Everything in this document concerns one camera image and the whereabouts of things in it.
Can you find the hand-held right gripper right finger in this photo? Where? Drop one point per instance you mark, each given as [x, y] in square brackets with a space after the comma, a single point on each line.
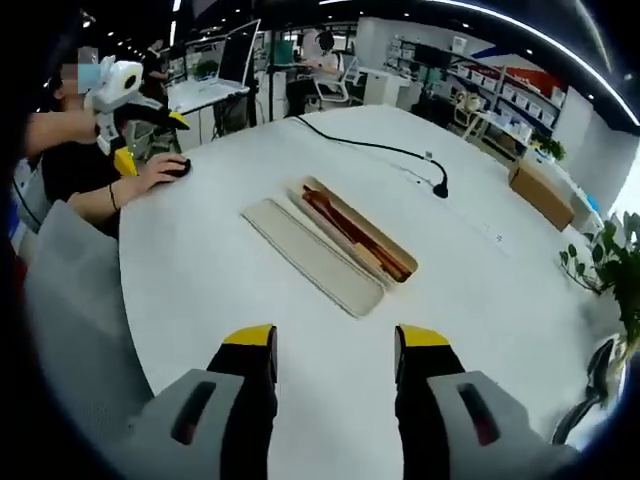
[420, 400]

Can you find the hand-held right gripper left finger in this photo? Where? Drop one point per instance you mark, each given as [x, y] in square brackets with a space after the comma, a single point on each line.
[250, 400]

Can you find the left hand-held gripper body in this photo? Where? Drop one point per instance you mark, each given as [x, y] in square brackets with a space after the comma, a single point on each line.
[125, 80]

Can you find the beige cutlery case lid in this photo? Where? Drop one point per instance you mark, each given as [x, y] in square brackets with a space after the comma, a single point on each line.
[310, 255]

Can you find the beige cutlery case base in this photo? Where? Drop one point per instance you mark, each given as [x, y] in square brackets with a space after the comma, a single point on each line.
[395, 245]

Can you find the brown wooden spoon utensil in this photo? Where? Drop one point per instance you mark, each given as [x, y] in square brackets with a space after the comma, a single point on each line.
[315, 197]

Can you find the white laptop desk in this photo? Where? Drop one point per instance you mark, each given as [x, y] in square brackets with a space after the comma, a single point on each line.
[205, 100]

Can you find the black computer mouse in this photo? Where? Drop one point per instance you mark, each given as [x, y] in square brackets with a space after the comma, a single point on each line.
[181, 167]

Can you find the white laptop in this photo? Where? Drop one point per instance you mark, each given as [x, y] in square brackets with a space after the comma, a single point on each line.
[235, 55]

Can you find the grey mesh chair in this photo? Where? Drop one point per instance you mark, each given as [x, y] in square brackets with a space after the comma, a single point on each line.
[85, 310]

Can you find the black grey curved object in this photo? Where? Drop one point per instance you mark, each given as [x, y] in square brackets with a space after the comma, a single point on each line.
[595, 380]

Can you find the white office chair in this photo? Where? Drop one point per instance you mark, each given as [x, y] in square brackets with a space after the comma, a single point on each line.
[342, 80]

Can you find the white cabinet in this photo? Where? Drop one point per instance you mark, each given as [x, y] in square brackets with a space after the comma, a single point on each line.
[382, 87]

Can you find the potted green plant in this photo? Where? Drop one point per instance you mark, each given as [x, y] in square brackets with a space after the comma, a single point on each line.
[620, 270]

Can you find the brown cardboard box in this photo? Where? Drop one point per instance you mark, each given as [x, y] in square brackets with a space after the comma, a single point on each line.
[542, 195]

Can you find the black screen on stand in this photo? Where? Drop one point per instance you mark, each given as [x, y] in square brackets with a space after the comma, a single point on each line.
[430, 54]

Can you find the small green plant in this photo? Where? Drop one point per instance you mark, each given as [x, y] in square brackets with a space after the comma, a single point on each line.
[550, 146]

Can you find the shelf with white bins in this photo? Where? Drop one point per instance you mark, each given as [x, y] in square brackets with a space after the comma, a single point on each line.
[510, 90]

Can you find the curved ceiling light strip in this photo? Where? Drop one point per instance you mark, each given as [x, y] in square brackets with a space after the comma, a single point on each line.
[575, 45]

